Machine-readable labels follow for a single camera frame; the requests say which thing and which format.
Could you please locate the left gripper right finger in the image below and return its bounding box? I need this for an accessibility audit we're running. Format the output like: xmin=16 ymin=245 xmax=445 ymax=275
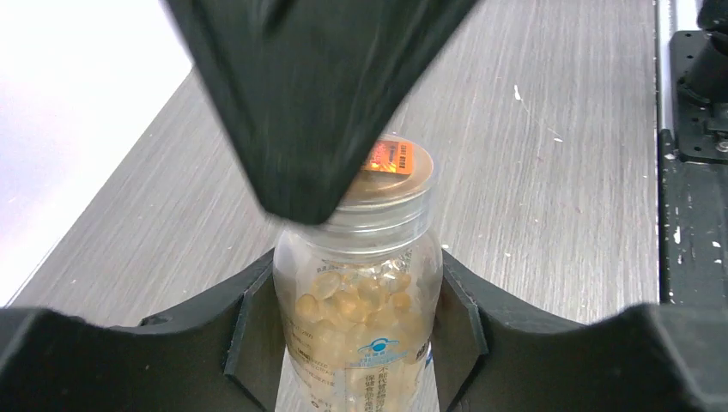
xmin=432 ymin=253 xmax=727 ymax=411

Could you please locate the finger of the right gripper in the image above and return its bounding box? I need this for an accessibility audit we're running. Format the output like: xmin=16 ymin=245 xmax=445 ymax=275
xmin=167 ymin=0 xmax=475 ymax=225

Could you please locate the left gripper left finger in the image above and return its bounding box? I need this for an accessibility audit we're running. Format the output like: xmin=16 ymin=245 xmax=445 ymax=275
xmin=1 ymin=253 xmax=285 ymax=411

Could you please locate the white bottle cap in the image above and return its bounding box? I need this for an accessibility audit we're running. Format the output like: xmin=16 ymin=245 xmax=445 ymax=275
xmin=339 ymin=134 xmax=434 ymax=209

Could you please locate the clear pill bottle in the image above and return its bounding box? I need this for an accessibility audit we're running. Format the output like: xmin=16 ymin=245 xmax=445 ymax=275
xmin=273 ymin=189 xmax=443 ymax=411

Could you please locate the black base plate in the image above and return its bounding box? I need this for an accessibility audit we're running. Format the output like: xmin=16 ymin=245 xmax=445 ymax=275
xmin=658 ymin=30 xmax=727 ymax=308

